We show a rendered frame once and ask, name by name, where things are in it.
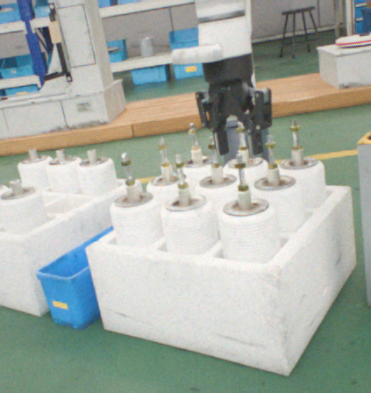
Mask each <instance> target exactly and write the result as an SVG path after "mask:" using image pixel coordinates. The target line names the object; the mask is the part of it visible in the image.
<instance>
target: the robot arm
mask: <svg viewBox="0 0 371 393"><path fill-rule="evenodd" d="M195 5H196V16H197V23H199V24H198V41H199V46H196V47H191V48H184V49H176V50H174V51H173V52H172V53H171V56H172V62H173V64H175V65H177V64H187V63H198V62H202V66H203V78H204V81H205V82H207V83H208V84H209V88H208V89H205V90H202V91H198V92H196V94H195V97H196V104H197V108H198V111H199V116H200V119H201V123H202V127H203V128H208V129H210V131H211V132H213V139H214V145H215V149H216V151H217V154H218V155H224V154H228V152H229V147H228V139H227V133H226V130H224V129H225V125H226V121H227V119H228V118H237V119H238V121H239V122H240V123H242V124H243V126H244V127H245V129H246V132H247V134H249V135H247V136H246V138H247V145H248V153H249V158H250V159H256V158H258V157H260V156H261V153H262V151H263V146H262V139H261V132H262V131H263V130H265V129H268V128H269V127H271V125H272V117H271V104H272V90H271V89H270V88H266V89H256V88H255V80H254V75H255V72H254V64H253V50H252V42H251V36H252V17H251V2H250V0H195ZM206 112H208V115H209V119H207V116H206ZM249 119H250V120H251V121H252V123H253V125H252V124H251V122H250V120H249Z"/></svg>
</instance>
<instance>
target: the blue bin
mask: <svg viewBox="0 0 371 393"><path fill-rule="evenodd" d="M112 231H114V225H112V226H110V227H109V228H107V229H105V230H103V231H102V232H100V233H98V234H97V235H95V236H94V237H92V238H90V239H88V240H85V241H83V243H81V244H79V245H78V246H76V247H74V249H72V250H70V251H69V252H67V253H65V254H63V255H62V256H60V257H59V258H57V259H55V260H54V261H51V262H50V263H48V264H46V265H45V266H43V267H41V268H39V269H38V270H37V271H36V276H37V278H38V279H39V280H40V282H41V285H42V288H43V290H44V293H45V297H46V301H47V304H48V307H49V310H50V312H51V315H52V318H53V321H54V323H56V324H59V325H64V326H67V327H71V328H74V329H78V330H84V329H86V328H88V327H89V326H91V325H92V324H93V323H95V322H96V320H97V319H99V318H100V317H102V316H101V312H100V309H99V305H98V301H97V297H96V291H95V287H94V283H93V280H92V275H91V272H90V268H89V262H88V258H87V253H86V249H85V248H86V247H88V246H90V245H91V244H93V243H94V242H96V241H99V240H100V239H101V238H102V237H103V236H105V235H107V234H108V233H110V232H112Z"/></svg>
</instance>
